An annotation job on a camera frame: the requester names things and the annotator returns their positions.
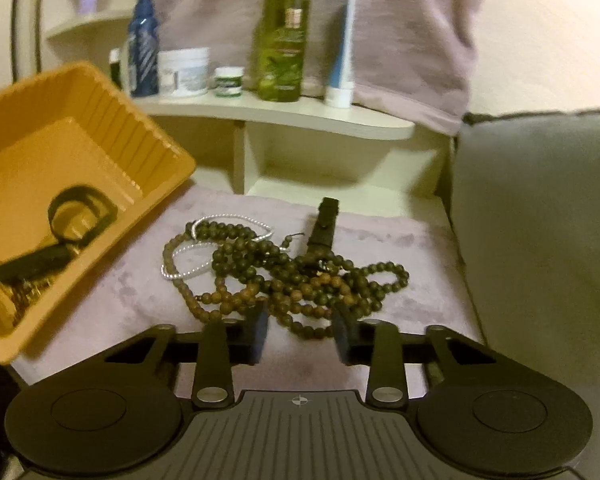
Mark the green olive spray bottle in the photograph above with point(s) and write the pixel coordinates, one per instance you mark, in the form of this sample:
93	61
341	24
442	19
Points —
283	31

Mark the blue white tube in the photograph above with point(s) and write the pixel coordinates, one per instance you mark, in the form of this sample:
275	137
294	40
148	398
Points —
340	86

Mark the grey cushion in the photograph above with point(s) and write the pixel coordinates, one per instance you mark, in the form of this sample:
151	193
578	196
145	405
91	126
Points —
526	213

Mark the black strap band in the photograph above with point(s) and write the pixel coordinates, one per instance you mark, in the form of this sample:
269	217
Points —
323	232

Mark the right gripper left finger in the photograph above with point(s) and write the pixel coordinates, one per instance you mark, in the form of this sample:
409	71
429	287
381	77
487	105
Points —
223	345

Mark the small black white bottle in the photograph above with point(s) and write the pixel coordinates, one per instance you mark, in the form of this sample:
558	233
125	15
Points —
114	62

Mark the mauve hanging towel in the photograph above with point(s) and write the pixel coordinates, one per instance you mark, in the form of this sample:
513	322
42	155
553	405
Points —
411	59

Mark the orange plastic tray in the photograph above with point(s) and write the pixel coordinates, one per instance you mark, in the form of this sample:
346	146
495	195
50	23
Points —
62	128

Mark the black wrist watch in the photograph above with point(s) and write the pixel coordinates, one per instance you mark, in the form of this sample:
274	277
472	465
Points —
53	258

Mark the blue spray bottle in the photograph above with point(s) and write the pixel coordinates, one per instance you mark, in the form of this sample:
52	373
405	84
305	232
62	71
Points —
143	48

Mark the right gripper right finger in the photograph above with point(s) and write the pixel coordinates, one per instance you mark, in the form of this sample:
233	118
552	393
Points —
376	345

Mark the white cream jar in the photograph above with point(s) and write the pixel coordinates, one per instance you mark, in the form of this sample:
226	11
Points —
183	73

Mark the cream corner shelf unit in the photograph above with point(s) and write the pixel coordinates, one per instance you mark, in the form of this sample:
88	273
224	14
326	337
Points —
372	163

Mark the small green jar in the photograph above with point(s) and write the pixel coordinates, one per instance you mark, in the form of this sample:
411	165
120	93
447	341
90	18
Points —
228	81

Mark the mauve fleece mat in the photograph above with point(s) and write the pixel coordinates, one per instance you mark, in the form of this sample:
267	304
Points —
214	256

